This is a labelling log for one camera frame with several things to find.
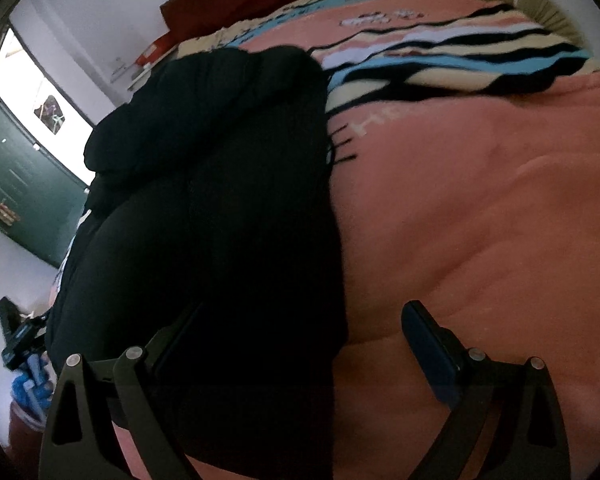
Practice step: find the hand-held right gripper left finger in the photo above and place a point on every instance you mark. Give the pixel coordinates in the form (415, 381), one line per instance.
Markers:
(177, 340)

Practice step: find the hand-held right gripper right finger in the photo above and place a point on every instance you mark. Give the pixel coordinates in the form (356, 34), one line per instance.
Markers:
(430, 350)

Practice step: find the black hooded jacket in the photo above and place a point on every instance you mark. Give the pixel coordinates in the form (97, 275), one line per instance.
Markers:
(205, 210)

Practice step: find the pink cartoon printed blanket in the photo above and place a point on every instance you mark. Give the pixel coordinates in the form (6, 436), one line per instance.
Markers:
(480, 220)

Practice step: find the green metal door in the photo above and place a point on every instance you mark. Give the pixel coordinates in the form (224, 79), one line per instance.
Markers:
(25, 185)

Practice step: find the striped fringed blanket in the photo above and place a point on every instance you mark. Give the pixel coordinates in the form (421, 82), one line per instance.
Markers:
(440, 60)

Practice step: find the orange box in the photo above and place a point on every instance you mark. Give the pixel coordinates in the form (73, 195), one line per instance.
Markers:
(152, 50)

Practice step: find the dark red headboard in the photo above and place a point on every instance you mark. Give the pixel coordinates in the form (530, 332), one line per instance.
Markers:
(240, 2)

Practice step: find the beige pleated fan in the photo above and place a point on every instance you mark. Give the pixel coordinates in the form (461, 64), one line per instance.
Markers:
(550, 15)

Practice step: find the white wall shelf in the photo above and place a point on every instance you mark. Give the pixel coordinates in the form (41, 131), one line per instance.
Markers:
(140, 76)

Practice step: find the white wall switch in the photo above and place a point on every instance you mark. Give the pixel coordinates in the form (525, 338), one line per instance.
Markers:
(119, 67)

